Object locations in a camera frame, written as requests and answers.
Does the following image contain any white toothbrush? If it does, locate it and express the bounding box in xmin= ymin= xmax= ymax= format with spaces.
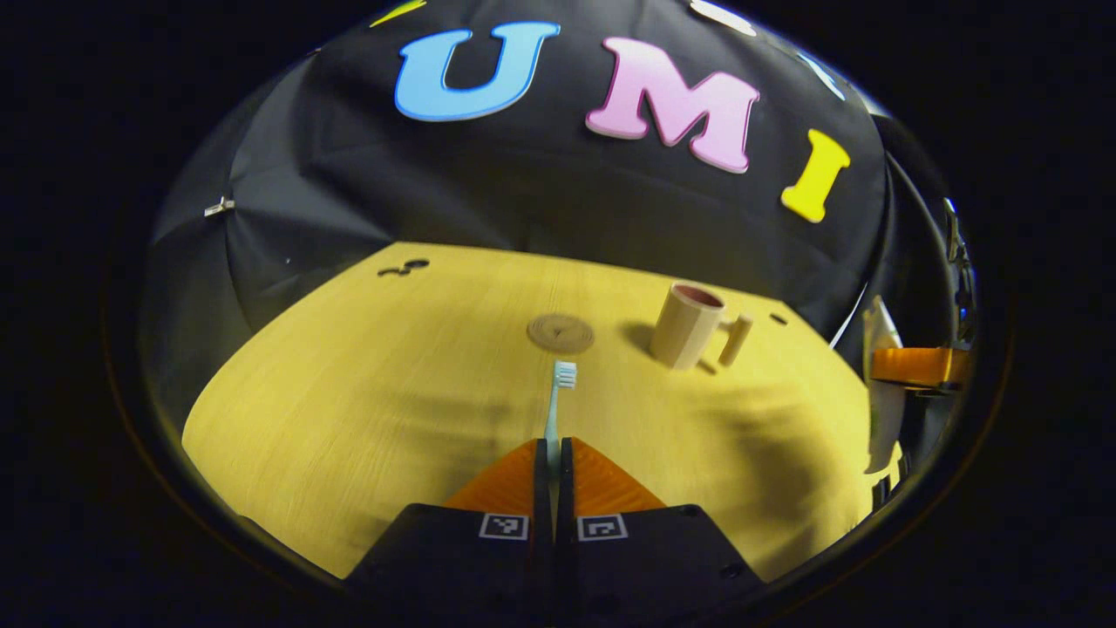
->
xmin=542 ymin=360 xmax=579 ymax=472

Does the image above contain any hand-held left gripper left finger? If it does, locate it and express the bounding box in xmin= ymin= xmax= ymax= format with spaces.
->
xmin=344 ymin=438 xmax=555 ymax=622

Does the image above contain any beige cup with handle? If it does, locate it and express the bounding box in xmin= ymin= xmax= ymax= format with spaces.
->
xmin=650 ymin=282 xmax=754 ymax=372

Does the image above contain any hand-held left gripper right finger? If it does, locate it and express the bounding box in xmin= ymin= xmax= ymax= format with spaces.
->
xmin=557 ymin=435 xmax=769 ymax=620

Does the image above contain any black backdrop cloth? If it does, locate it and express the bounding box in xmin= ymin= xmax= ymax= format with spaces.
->
xmin=144 ymin=0 xmax=977 ymax=411

